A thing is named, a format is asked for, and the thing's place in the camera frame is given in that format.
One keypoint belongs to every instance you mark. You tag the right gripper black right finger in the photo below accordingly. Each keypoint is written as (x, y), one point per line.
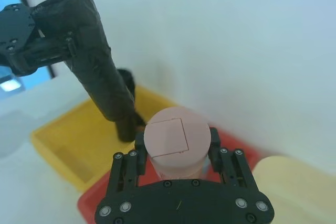
(236, 169)

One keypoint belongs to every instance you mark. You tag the white table cloth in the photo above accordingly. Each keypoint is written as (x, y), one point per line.
(29, 184)

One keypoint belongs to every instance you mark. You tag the white curtain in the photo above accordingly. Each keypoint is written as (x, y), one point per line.
(215, 37)

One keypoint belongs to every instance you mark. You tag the cream vacuum bottle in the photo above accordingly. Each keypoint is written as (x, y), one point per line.
(296, 192)

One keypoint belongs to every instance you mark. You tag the yellow plastic tray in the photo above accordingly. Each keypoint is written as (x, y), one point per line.
(78, 140)

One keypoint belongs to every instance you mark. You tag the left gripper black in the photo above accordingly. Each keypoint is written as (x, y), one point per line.
(15, 27)

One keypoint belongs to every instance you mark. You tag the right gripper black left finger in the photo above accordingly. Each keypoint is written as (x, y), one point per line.
(125, 171)

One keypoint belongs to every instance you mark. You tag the red plastic tray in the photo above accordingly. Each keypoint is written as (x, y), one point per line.
(92, 203)

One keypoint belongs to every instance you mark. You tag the black rounded object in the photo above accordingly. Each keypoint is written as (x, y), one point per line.
(128, 82)

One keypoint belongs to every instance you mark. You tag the black tape-wrapped cylinder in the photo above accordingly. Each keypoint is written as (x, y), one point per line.
(89, 58)

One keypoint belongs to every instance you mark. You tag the pink cup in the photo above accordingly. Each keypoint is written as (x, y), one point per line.
(168, 140)

